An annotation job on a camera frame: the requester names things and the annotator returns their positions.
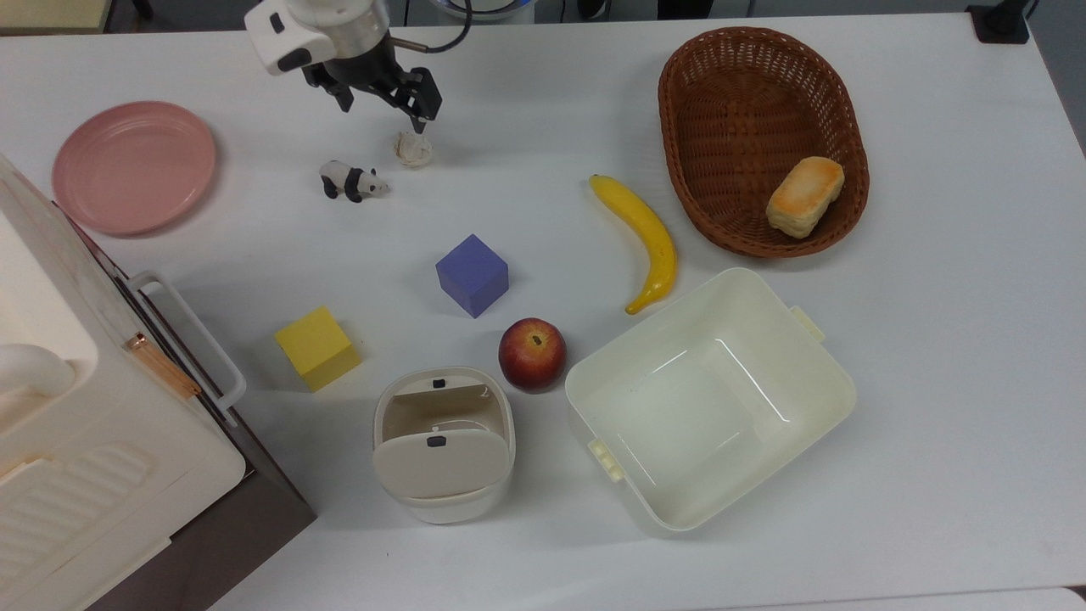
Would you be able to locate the white paper ball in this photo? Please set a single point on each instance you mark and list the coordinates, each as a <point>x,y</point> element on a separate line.
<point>414,150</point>

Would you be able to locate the brown wicker basket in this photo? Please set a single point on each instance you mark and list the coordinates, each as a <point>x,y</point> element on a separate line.
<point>738,119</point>

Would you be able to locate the black and white panda toy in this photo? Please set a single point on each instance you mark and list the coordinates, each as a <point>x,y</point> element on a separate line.
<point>349,180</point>

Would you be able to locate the golden bread loaf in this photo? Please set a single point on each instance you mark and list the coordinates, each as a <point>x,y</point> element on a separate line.
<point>805,196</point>

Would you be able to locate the yellow banana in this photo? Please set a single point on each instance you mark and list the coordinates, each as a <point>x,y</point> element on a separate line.
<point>646,233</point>

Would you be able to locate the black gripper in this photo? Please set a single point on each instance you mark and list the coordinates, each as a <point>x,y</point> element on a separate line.
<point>373,75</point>

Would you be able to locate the cream plastic storage bin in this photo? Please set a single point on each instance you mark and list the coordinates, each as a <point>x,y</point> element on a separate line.
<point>708,399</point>

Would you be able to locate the purple foam cube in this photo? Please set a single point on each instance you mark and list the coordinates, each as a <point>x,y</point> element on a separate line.
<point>472,275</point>

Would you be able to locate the pink plastic plate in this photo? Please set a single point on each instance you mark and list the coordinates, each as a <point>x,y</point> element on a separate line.
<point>134,167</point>

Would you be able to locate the yellow foam cube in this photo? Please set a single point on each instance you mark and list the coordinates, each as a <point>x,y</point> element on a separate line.
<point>316,347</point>

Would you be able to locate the small cream trash can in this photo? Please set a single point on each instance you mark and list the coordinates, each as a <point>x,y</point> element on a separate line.
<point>443,445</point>

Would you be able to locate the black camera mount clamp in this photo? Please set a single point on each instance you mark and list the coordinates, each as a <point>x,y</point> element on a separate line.
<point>1001,24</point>

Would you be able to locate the beige side table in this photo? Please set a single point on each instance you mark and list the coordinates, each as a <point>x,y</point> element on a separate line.
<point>51,13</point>

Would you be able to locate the red apple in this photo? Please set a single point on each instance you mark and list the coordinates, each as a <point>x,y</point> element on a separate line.
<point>532,354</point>

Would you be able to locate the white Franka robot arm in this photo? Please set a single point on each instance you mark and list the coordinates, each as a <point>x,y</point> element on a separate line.
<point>314,30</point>

